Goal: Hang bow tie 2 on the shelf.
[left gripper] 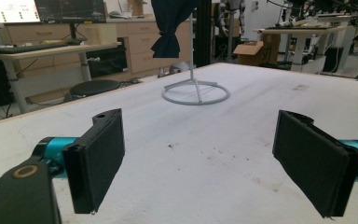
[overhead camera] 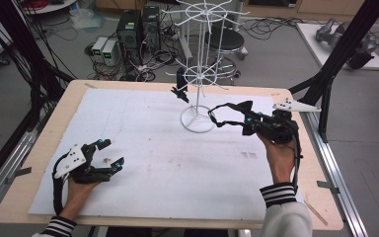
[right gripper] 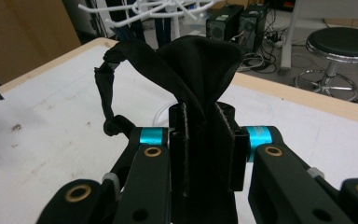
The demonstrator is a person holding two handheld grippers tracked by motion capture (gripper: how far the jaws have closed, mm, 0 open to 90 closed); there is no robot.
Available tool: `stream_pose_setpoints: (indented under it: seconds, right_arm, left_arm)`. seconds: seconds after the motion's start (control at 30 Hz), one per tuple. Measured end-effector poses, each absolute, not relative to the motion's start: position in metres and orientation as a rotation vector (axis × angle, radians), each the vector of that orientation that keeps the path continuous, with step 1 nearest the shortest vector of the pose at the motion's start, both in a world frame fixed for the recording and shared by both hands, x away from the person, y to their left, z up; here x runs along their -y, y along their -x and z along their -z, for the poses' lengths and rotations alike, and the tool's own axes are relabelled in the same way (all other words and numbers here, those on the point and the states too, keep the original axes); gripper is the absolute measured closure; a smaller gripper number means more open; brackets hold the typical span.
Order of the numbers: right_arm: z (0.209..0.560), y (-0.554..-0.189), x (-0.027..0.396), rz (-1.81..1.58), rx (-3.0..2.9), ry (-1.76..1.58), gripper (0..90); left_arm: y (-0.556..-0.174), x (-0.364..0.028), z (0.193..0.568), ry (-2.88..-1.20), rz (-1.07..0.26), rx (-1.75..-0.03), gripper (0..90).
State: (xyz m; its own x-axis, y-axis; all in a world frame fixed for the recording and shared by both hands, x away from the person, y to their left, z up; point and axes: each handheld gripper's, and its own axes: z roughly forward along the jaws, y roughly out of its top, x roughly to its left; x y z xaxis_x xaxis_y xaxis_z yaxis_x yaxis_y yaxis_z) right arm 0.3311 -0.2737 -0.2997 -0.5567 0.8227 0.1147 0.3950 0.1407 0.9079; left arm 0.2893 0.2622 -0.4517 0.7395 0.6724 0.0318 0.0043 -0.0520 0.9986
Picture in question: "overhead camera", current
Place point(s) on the round white table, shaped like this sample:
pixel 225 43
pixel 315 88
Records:
pixel 46 5

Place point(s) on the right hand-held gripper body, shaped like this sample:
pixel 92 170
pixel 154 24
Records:
pixel 276 128

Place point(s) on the black frame strut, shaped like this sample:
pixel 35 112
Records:
pixel 342 56

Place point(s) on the white platform board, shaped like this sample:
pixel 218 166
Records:
pixel 312 42

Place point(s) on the black round stool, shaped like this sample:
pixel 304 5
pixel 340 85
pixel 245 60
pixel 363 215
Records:
pixel 225 41

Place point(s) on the dark navy bow tie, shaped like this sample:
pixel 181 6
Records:
pixel 245 107
pixel 181 80

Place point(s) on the white power supply box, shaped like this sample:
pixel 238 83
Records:
pixel 98 47
pixel 109 52

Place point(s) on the white foam table mat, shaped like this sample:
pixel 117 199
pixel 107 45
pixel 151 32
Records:
pixel 164 158

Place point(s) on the aluminium table rail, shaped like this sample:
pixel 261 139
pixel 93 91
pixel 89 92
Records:
pixel 3 174
pixel 339 171

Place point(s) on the grey robot part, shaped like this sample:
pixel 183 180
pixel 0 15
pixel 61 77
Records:
pixel 345 36

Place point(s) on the person's right hand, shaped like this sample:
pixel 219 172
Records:
pixel 279 161

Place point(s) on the clear plastic bag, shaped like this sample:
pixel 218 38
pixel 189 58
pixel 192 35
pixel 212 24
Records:
pixel 85 18

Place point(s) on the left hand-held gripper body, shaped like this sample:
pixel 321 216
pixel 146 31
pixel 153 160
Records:
pixel 75 164

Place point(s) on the black computer tower green label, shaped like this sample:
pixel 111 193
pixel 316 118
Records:
pixel 130 28

